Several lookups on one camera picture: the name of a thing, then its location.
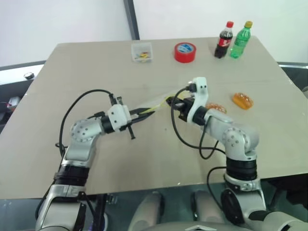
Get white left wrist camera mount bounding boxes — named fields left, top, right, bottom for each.
left=107, top=103, right=132, bottom=132

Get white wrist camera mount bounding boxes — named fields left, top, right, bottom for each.
left=107, top=103, right=132, bottom=132
left=186, top=77, right=209, bottom=123

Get clear plastic zip bag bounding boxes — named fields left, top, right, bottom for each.
left=136, top=90, right=191, bottom=114

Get black right shoulder cable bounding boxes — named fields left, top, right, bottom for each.
left=206, top=167, right=228, bottom=215

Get green bottle yellow cap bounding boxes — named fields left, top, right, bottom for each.
left=230, top=21, right=253, bottom=60

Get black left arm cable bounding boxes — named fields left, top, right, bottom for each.
left=54, top=89, right=115, bottom=154

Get red tape roll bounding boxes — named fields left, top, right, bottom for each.
left=174, top=42, right=197, bottom=64

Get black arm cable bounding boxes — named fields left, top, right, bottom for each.
left=170, top=85, right=228, bottom=160
left=54, top=89, right=115, bottom=154

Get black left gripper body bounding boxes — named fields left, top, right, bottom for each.
left=116, top=96, right=137, bottom=141

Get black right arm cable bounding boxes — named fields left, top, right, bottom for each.
left=170, top=85, right=228, bottom=160

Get grey rounded robot leg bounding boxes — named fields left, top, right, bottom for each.
left=127, top=192, right=165, bottom=231
left=192, top=190, right=227, bottom=224

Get cola bottle red cap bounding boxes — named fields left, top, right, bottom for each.
left=214, top=21, right=234, bottom=59

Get grey robot torso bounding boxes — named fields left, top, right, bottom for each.
left=144, top=222, right=244, bottom=231

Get orange snack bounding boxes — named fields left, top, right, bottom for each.
left=205, top=103, right=228, bottom=114
left=232, top=92, right=255, bottom=110

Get grey side shelf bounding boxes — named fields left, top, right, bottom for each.
left=0, top=60, right=46, bottom=135

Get dark grey post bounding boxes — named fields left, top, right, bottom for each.
left=123, top=0, right=141, bottom=41

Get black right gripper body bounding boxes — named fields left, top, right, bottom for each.
left=178, top=95, right=196, bottom=121

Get clear plastic box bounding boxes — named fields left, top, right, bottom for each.
left=131, top=42, right=154, bottom=64

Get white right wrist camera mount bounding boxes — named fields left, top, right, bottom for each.
left=186, top=77, right=209, bottom=123

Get small colourful pieces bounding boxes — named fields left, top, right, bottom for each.
left=135, top=51, right=150, bottom=61

